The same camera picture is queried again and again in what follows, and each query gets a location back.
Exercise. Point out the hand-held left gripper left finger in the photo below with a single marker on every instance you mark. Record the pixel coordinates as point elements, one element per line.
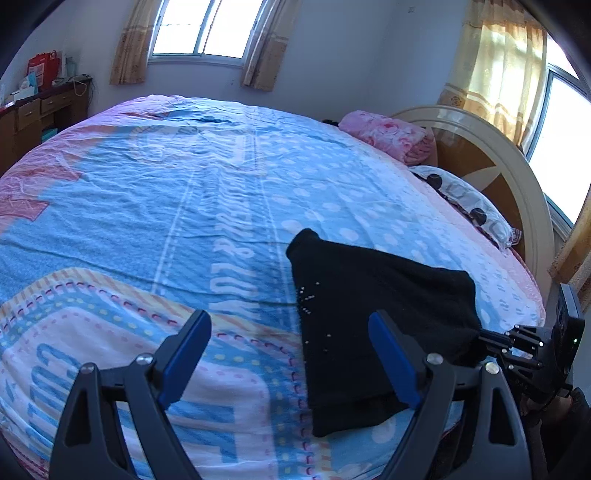
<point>182,360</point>

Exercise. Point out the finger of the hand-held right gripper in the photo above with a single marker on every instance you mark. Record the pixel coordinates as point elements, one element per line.
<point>496,338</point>
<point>519,360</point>

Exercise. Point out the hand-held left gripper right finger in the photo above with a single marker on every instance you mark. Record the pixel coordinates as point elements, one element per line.
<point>392,360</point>

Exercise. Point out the black pants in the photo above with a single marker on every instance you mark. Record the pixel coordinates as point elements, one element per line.
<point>369,286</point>

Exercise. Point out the person's right hand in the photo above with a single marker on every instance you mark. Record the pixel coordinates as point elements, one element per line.
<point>554,410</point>

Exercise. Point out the yellow floral curtain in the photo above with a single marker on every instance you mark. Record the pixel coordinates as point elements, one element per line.
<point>577,249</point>
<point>494,69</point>

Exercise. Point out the white dotted pillow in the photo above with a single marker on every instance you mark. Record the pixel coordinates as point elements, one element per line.
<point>461,198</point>

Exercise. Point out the cream wooden headboard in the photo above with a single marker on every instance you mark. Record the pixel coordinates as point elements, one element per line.
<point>521,184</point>

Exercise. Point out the printed blue pink bedsheet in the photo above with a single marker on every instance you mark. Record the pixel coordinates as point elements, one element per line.
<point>138,207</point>

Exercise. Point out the large side window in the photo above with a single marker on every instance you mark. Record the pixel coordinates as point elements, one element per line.
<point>568,138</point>

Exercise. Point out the pink floral blanket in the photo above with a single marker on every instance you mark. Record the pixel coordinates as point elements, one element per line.
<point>388,134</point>

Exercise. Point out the wooden desk with drawers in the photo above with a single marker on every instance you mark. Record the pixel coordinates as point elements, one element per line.
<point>27,120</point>

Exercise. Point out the white box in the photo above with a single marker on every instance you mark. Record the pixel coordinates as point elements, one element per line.
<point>22,96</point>

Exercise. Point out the light blue box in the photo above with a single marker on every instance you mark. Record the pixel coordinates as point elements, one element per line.
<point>31,83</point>

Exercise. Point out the beige patterned curtain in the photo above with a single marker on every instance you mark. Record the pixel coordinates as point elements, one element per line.
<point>134,46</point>
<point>268,50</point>

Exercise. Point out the red paper bag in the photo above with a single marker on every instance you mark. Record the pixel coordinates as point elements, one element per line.
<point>44,69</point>

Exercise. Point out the window with white frame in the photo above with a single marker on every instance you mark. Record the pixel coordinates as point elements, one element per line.
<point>205,27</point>

